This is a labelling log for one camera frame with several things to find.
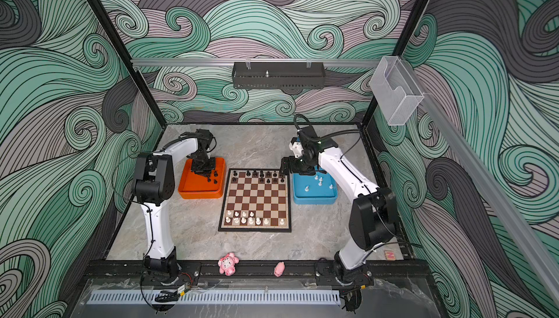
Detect black perforated wall shelf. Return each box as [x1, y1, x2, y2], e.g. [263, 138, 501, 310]
[231, 63, 326, 89]

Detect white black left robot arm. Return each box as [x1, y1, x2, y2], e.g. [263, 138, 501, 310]
[132, 129, 216, 282]

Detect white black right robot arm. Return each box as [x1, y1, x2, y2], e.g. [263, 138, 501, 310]
[280, 124, 398, 283]

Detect orange plastic tray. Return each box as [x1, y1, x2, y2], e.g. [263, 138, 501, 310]
[177, 157, 227, 199]

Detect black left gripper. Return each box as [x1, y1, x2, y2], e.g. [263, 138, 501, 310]
[191, 153, 216, 176]

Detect black front mounting rail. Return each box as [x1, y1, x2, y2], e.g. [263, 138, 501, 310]
[84, 259, 430, 285]

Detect brown cream chessboard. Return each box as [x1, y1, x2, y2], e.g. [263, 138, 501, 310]
[218, 168, 292, 233]

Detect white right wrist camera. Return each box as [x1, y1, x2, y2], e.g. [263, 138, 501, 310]
[289, 138, 304, 159]

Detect blue plastic tray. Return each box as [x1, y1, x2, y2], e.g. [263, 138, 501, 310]
[292, 167, 339, 205]

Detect white slotted cable duct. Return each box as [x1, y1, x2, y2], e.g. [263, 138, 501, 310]
[86, 289, 341, 306]

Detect aluminium right wall rail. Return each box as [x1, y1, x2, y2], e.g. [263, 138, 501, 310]
[396, 57, 558, 303]

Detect clear acrylic wall box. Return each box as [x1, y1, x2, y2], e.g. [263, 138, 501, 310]
[369, 56, 424, 127]

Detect aluminium wall rail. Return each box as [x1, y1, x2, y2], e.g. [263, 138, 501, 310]
[396, 57, 558, 303]
[131, 57, 381, 68]

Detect aluminium back wall rail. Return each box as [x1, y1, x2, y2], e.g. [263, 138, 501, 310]
[131, 57, 381, 68]

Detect small pink pig figurine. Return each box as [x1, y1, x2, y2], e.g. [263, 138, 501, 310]
[273, 261, 285, 277]

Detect pink pig plush toy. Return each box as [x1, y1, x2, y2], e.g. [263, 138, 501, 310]
[218, 252, 240, 277]

